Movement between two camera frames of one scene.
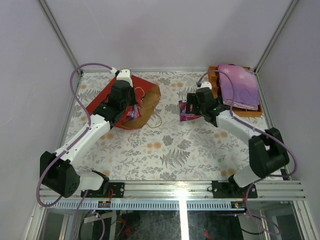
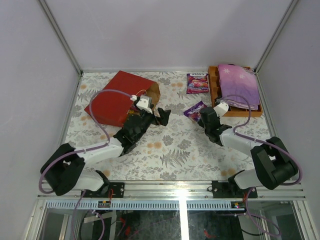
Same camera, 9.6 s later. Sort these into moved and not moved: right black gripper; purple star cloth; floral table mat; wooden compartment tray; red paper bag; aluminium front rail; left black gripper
Moved: left black gripper; red paper bag; right black gripper
Not moved: aluminium front rail; wooden compartment tray; purple star cloth; floral table mat
